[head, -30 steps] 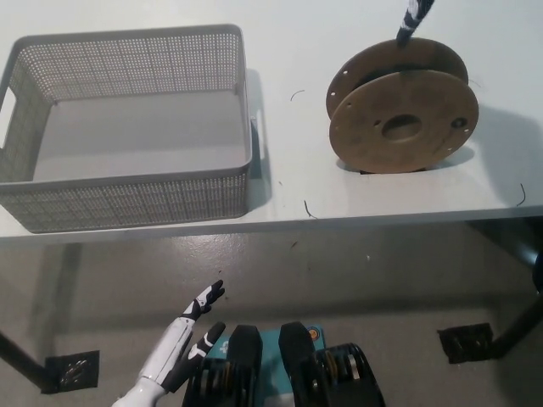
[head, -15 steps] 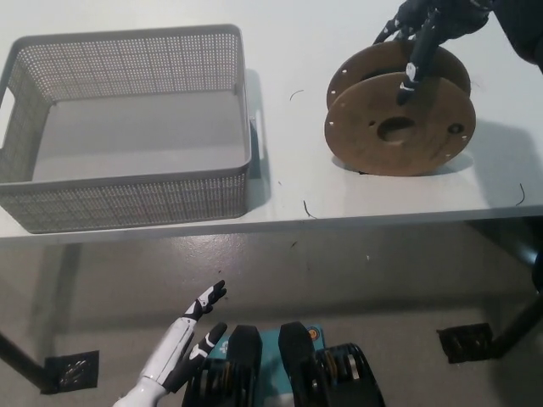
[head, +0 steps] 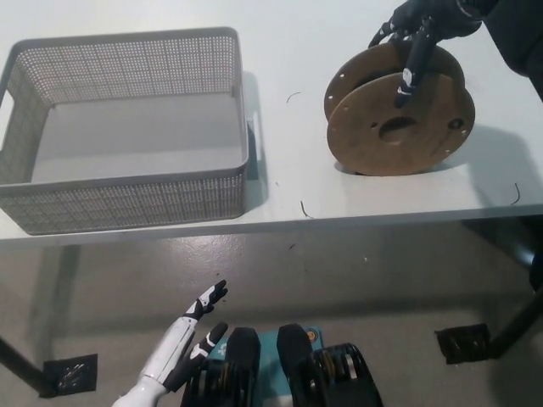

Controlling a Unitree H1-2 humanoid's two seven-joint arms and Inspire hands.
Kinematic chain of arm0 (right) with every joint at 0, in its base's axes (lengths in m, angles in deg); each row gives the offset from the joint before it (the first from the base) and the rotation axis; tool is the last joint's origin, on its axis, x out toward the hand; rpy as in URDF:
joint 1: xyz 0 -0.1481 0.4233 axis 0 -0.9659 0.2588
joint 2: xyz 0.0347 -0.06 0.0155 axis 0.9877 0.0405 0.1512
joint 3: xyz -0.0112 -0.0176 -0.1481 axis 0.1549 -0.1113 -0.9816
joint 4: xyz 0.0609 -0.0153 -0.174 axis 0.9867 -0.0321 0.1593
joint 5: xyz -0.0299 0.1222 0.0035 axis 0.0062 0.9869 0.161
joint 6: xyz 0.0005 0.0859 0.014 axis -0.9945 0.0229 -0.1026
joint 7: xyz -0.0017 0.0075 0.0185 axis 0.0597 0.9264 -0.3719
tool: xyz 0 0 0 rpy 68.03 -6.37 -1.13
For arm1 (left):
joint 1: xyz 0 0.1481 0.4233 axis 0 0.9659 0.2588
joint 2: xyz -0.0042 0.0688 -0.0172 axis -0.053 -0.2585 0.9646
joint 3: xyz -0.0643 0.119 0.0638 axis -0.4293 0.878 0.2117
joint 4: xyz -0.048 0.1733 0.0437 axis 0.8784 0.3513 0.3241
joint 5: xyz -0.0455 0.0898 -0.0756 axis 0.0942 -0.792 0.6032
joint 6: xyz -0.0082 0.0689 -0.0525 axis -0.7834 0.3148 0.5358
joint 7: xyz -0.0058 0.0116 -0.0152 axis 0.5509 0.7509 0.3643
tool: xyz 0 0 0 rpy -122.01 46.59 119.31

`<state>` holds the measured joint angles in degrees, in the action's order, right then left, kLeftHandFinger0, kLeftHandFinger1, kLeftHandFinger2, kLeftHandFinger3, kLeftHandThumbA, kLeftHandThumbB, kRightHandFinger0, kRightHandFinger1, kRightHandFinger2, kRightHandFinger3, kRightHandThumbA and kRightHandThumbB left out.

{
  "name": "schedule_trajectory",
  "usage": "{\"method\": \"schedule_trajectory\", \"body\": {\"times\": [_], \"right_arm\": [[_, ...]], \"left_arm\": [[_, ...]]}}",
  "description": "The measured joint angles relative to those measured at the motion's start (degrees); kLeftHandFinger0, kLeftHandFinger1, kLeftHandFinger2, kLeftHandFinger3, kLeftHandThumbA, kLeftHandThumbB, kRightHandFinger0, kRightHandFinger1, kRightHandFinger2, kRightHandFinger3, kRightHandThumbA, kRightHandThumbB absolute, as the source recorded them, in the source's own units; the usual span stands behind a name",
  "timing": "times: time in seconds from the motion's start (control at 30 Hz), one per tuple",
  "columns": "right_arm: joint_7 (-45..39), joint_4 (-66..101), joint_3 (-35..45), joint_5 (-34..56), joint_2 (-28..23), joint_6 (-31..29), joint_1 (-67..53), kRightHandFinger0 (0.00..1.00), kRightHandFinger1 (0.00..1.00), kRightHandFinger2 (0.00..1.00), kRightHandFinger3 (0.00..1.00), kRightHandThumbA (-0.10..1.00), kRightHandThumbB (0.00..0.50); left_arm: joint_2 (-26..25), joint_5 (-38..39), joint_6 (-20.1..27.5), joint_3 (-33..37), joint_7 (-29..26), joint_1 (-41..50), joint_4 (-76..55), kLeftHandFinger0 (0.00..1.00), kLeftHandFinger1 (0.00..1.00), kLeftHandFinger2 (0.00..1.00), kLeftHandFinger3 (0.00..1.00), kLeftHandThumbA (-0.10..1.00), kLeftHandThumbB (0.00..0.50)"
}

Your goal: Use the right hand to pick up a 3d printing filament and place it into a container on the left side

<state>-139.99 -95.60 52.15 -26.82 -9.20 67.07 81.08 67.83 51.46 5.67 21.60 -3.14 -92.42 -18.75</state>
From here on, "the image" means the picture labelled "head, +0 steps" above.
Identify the white and black left hand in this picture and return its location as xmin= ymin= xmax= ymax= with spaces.
xmin=142 ymin=278 xmax=230 ymax=393

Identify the black and white right hand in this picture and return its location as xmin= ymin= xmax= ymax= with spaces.
xmin=367 ymin=0 xmax=484 ymax=109

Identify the brown cardboard filament spool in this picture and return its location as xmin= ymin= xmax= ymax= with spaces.
xmin=324 ymin=40 xmax=475 ymax=176

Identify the black ribbed left torso block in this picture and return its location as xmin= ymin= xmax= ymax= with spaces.
xmin=182 ymin=326 xmax=264 ymax=407

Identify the black ribbed torso block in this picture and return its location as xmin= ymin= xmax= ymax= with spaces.
xmin=182 ymin=326 xmax=264 ymax=407
xmin=277 ymin=324 xmax=385 ymax=407

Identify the black floor tape patch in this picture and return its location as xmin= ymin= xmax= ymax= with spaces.
xmin=435 ymin=324 xmax=495 ymax=365
xmin=40 ymin=354 xmax=99 ymax=399

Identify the black ribbed right torso block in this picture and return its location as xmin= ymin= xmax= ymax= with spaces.
xmin=277 ymin=324 xmax=385 ymax=407

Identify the black table leg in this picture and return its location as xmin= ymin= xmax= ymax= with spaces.
xmin=491 ymin=292 xmax=543 ymax=361
xmin=0 ymin=337 xmax=48 ymax=385

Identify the grey perforated plastic basket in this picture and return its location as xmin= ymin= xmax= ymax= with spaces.
xmin=0 ymin=26 xmax=269 ymax=236

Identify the black table frame bar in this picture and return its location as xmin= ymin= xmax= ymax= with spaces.
xmin=462 ymin=218 xmax=543 ymax=293

